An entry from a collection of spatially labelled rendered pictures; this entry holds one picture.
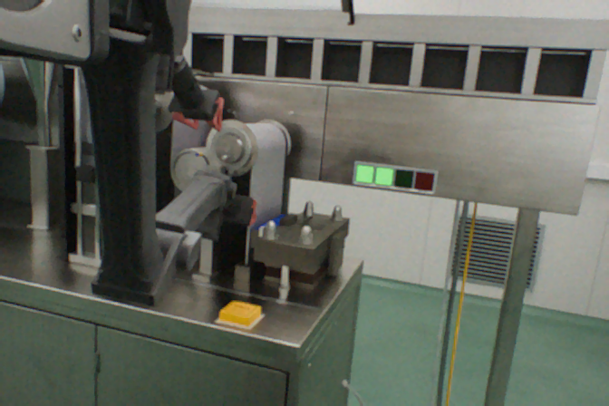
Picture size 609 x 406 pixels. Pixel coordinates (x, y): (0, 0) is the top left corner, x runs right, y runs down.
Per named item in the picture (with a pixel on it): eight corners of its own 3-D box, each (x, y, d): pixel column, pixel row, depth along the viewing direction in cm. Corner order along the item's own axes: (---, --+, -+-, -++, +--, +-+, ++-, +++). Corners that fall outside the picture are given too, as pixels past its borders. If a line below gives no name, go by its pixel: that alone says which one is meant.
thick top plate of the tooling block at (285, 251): (253, 260, 128) (255, 237, 127) (302, 228, 165) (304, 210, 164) (312, 271, 123) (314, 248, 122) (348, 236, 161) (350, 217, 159)
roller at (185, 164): (169, 189, 136) (170, 146, 134) (214, 179, 160) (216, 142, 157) (207, 196, 133) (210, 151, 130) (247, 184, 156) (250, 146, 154)
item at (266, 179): (246, 233, 132) (251, 165, 128) (278, 217, 154) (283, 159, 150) (248, 234, 132) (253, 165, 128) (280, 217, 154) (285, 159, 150)
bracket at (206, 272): (191, 278, 131) (196, 165, 124) (203, 272, 137) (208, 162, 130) (207, 282, 129) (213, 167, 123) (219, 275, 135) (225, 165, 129)
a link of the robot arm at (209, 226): (236, 180, 102) (195, 171, 102) (222, 233, 99) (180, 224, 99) (238, 196, 114) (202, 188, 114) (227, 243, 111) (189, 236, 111)
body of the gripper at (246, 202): (247, 225, 117) (236, 216, 111) (210, 217, 121) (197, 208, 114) (255, 199, 119) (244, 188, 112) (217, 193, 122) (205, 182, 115)
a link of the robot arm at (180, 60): (175, 72, 95) (188, 52, 97) (146, 68, 97) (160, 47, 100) (189, 97, 101) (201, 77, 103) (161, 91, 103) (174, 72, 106)
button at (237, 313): (218, 321, 107) (219, 311, 107) (233, 309, 114) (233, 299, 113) (247, 328, 105) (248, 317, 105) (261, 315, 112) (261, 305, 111)
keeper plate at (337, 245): (327, 274, 140) (331, 237, 138) (335, 265, 149) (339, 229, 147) (335, 275, 139) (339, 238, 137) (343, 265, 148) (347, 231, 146)
